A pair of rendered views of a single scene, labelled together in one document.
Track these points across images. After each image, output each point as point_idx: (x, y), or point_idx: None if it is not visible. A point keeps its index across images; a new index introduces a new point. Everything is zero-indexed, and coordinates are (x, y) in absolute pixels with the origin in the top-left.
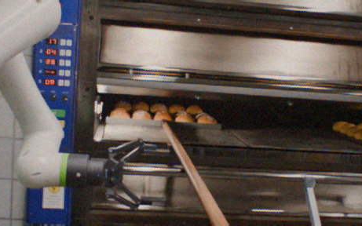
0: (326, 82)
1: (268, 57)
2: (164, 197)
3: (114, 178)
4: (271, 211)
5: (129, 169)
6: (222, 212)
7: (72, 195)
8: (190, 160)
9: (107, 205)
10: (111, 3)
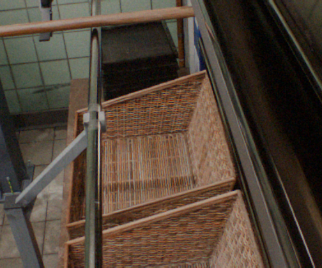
0: (267, 7)
1: None
2: (47, 38)
3: (38, 0)
4: (239, 176)
5: (91, 3)
6: (223, 130)
7: None
8: (84, 20)
9: (200, 46)
10: None
